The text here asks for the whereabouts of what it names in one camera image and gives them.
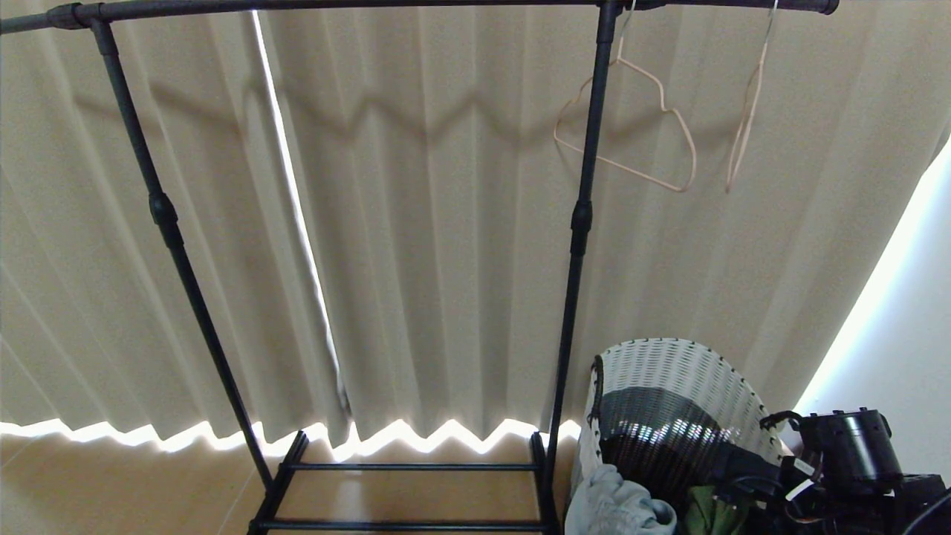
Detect black clothes rack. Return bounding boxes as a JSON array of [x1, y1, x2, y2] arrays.
[[0, 0, 840, 535]]

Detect green printed shirt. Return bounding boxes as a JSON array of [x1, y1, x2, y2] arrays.
[[682, 483, 753, 535]]

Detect pink clothes hanger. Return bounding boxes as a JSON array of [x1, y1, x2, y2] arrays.
[[554, 0, 698, 194], [726, 0, 779, 194]]

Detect pale grey shorts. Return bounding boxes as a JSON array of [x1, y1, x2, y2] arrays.
[[565, 464, 678, 535]]

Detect white laundry basket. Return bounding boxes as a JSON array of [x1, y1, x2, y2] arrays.
[[568, 338, 803, 535]]

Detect beige curtain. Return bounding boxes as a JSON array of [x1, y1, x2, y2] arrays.
[[0, 0, 951, 455]]

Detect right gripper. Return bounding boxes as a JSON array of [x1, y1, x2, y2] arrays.
[[712, 442, 818, 522]]

